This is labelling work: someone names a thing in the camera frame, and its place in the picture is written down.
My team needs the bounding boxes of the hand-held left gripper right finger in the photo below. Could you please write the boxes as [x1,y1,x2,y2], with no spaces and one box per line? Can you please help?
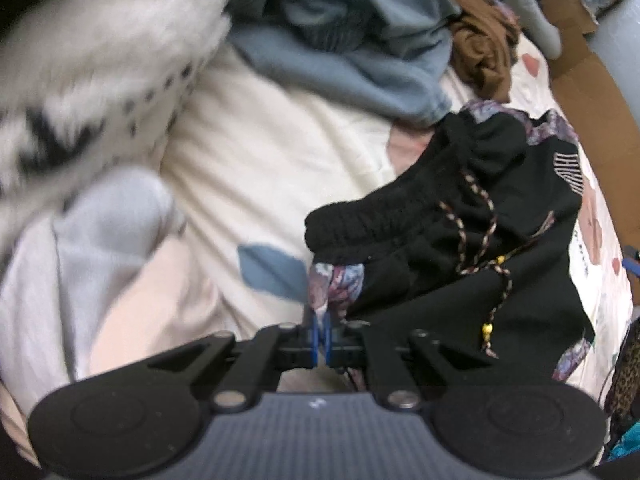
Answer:
[320,310,493,411]

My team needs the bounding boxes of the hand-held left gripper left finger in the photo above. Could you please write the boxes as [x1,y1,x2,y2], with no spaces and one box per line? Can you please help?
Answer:
[145,310,321,411]

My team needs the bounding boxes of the black shorts with bear-print lining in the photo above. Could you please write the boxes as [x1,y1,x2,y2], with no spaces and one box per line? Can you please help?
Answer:
[302,100,598,383]

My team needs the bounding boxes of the pale pink cloth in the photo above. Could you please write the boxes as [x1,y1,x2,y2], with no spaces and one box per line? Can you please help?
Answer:
[75,240,311,396]

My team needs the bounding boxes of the white printed bed sheet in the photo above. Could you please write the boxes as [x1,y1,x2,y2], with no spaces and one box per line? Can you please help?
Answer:
[75,40,636,411]

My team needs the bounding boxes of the light grey garment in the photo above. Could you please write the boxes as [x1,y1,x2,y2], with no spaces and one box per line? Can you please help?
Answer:
[0,167,176,401]

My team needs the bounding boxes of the blue-grey sweater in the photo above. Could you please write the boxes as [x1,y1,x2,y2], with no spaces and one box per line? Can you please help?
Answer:
[225,0,463,128]

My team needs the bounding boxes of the leopard print cloth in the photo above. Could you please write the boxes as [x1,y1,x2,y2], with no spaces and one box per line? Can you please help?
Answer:
[602,320,640,426]

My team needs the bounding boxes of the teal printed cloth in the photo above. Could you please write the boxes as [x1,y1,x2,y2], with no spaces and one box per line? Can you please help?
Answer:
[607,420,640,463]

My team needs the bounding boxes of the brown garment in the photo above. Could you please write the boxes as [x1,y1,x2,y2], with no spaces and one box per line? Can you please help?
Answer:
[432,0,523,103]

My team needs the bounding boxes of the white fuzzy spotted garment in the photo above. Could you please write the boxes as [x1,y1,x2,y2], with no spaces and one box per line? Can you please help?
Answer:
[0,0,236,256]

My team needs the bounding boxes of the brown cardboard box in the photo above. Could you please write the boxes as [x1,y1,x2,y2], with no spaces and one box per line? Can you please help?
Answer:
[535,0,640,306]

